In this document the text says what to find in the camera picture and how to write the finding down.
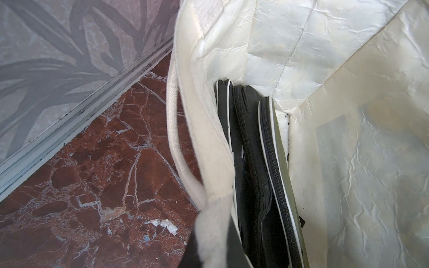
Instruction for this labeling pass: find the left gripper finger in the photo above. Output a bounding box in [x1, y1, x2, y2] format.
[178, 219, 251, 268]

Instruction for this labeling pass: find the olive green paddle case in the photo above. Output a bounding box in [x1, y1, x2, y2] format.
[258, 97, 309, 268]

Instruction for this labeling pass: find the cream canvas tote bag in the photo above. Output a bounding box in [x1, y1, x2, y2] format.
[166, 1, 429, 268]

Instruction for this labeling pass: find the black zippered paddle case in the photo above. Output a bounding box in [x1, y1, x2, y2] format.
[233, 86, 289, 268]

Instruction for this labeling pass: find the black paddle case white trim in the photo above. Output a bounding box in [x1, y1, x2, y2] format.
[214, 79, 244, 237]

